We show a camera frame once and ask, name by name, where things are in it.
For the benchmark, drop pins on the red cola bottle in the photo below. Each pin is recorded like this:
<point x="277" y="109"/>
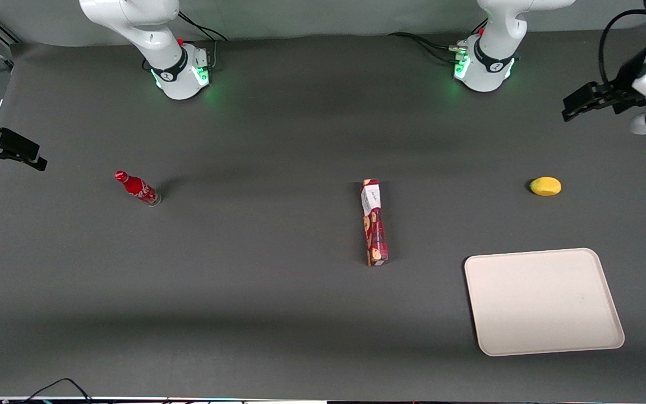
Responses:
<point x="138" y="188"/>

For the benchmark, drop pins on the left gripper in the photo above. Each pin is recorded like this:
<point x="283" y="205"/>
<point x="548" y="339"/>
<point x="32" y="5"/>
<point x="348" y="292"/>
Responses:
<point x="623" y="84"/>

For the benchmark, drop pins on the red cookie box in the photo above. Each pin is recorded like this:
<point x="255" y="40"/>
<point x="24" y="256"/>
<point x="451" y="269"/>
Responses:
<point x="374" y="224"/>

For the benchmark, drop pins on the yellow lemon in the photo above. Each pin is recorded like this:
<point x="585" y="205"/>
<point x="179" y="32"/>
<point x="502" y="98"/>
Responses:
<point x="545" y="186"/>

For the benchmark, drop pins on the beige plastic tray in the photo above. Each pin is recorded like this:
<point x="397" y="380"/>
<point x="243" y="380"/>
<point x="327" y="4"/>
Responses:
<point x="541" y="302"/>

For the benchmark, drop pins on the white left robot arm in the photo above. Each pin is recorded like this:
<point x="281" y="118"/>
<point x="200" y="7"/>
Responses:
<point x="491" y="50"/>

